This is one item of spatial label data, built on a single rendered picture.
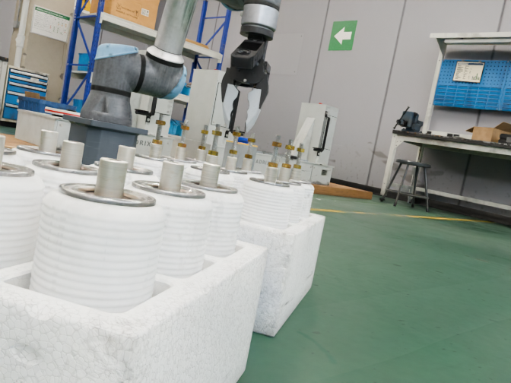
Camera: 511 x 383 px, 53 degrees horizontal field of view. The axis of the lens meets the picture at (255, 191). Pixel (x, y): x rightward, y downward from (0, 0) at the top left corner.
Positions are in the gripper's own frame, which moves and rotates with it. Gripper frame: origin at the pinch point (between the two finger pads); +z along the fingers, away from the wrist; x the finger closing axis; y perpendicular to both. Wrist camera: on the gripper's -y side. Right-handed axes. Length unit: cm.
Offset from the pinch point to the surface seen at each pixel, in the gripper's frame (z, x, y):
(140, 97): -13, 113, 216
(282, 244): 19.1, -15.5, -20.8
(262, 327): 33.9, -15.0, -20.7
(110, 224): 11, -7, -71
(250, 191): 11.9, -7.9, -16.4
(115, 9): -118, 256, 448
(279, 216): 15.3, -13.7, -15.7
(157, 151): 8.4, 12.3, -10.6
